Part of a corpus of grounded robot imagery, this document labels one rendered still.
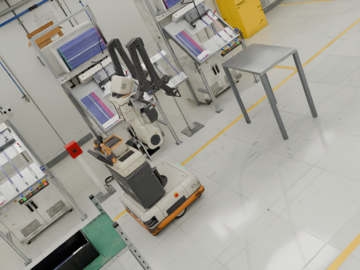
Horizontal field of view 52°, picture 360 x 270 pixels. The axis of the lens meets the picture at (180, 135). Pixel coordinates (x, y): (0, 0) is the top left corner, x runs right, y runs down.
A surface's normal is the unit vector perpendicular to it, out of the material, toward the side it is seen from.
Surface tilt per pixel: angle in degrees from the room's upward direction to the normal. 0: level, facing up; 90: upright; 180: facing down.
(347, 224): 0
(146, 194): 90
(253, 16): 90
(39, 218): 90
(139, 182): 90
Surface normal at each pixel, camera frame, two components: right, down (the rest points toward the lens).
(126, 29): 0.51, 0.22
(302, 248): -0.43, -0.78
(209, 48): 0.05, -0.40
